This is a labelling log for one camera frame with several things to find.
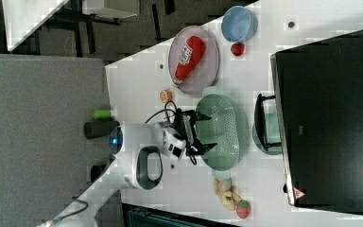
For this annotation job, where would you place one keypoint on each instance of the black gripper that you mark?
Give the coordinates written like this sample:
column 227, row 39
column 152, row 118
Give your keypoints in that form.
column 184, row 122

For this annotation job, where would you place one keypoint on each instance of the mint green strainer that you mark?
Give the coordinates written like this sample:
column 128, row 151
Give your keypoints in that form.
column 220, row 129

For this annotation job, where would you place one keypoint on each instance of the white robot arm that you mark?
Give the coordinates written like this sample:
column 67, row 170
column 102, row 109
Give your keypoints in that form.
column 138, row 149

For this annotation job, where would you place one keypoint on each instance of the orange slice toy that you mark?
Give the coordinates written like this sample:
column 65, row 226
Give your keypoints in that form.
column 166, row 95

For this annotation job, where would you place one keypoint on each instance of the grey round plate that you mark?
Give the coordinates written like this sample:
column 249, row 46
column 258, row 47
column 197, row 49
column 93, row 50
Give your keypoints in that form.
column 205, row 72

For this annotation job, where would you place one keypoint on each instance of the peeled banana toy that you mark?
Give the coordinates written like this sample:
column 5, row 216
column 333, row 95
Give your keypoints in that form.
column 228, row 198

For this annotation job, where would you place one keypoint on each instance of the mint green mug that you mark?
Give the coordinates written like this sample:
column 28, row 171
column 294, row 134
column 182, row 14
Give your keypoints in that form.
column 273, row 135

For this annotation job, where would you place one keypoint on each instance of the red ketchup bottle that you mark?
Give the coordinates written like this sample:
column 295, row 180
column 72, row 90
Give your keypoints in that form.
column 190, row 56

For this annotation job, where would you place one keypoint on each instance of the small red strawberry toy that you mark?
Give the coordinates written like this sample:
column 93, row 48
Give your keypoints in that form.
column 238, row 49

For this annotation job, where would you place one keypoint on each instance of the green round toy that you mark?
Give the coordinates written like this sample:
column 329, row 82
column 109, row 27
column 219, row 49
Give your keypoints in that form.
column 102, row 115

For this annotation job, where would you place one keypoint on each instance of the black cylinder upper left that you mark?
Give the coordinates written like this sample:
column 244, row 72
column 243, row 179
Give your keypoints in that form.
column 93, row 130

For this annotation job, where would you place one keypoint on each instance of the blue cup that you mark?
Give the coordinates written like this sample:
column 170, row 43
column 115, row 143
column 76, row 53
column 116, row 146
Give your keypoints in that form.
column 239, row 24

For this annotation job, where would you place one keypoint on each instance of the black toaster oven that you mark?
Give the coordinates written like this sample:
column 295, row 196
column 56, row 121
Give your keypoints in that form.
column 318, row 92

